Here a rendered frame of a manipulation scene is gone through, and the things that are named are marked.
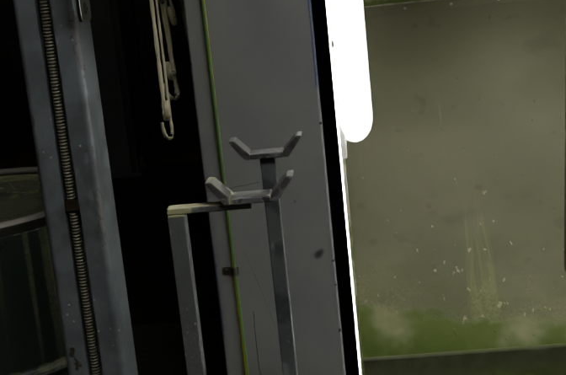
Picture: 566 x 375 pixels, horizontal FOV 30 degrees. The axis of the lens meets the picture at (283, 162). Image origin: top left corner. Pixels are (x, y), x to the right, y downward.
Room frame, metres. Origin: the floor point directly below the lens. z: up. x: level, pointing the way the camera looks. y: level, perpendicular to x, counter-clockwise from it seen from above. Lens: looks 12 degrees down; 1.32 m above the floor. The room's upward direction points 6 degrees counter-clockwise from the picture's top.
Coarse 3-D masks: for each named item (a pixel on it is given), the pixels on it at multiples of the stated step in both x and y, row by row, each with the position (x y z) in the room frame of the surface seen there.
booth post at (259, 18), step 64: (192, 0) 1.51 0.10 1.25; (256, 0) 1.50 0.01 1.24; (192, 64) 1.51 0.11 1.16; (256, 64) 1.50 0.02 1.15; (256, 128) 1.50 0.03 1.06; (320, 128) 1.49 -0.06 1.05; (320, 192) 1.49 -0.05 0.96; (256, 256) 1.50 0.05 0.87; (320, 256) 1.49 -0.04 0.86; (256, 320) 1.50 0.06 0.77; (320, 320) 1.50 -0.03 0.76
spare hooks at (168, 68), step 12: (156, 0) 1.56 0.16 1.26; (168, 0) 1.60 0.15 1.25; (180, 0) 1.60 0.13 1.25; (168, 12) 1.57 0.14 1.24; (168, 24) 1.59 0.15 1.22; (156, 36) 1.55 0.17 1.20; (168, 36) 1.59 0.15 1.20; (156, 48) 1.55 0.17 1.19; (168, 48) 1.60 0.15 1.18; (168, 72) 1.57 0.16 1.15; (168, 96) 1.56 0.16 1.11; (168, 108) 1.51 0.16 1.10; (168, 120) 1.53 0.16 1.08
